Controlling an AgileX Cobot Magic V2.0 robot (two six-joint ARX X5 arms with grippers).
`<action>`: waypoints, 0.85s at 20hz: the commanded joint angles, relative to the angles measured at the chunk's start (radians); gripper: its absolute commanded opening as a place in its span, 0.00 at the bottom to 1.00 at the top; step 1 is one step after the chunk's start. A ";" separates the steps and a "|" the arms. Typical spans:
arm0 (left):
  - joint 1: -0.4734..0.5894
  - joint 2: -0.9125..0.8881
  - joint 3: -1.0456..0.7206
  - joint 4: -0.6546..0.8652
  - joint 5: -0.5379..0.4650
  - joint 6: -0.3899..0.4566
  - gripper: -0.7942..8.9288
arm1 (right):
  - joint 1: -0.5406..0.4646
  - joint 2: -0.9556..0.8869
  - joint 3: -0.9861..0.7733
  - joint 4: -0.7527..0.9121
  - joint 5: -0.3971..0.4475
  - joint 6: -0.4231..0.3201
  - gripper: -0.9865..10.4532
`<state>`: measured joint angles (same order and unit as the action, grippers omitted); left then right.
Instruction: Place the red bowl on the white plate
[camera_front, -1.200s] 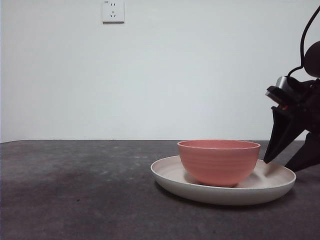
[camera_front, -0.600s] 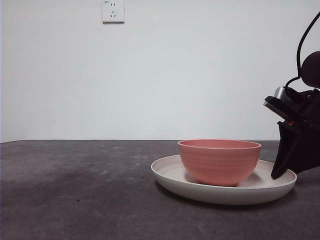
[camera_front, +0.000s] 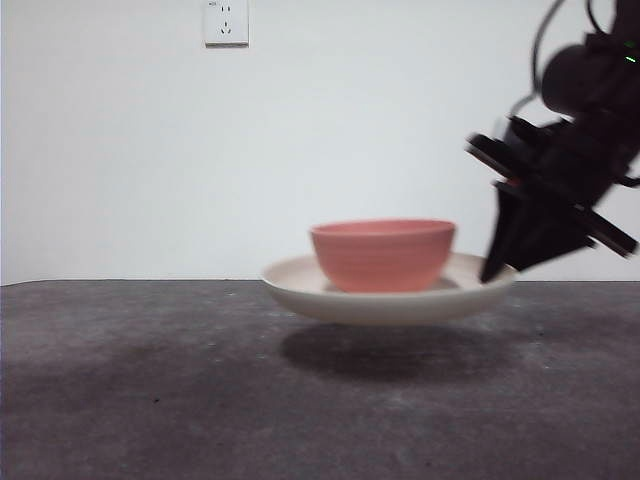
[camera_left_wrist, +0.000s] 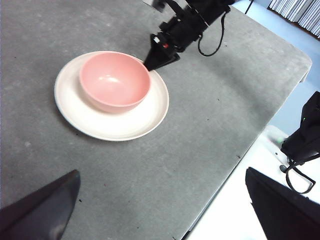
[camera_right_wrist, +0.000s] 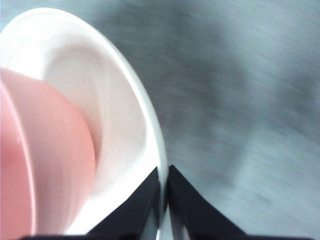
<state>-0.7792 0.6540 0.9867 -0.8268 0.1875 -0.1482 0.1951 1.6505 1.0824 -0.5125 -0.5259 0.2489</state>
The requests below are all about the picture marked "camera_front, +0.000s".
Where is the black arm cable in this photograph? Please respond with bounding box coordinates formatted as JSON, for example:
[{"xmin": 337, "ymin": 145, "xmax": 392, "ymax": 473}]
[{"xmin": 507, "ymin": 0, "xmax": 564, "ymax": 121}]

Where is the red ribbed bowl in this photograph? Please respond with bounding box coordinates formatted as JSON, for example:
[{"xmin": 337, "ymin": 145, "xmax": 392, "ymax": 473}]
[{"xmin": 309, "ymin": 218, "xmax": 457, "ymax": 294}]

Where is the white wall socket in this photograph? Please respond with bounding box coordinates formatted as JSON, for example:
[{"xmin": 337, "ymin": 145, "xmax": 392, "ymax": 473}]
[{"xmin": 203, "ymin": 0, "xmax": 251, "ymax": 50}]

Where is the white round plate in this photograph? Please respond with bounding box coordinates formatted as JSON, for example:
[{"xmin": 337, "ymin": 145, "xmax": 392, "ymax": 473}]
[{"xmin": 259, "ymin": 251, "xmax": 518, "ymax": 327}]

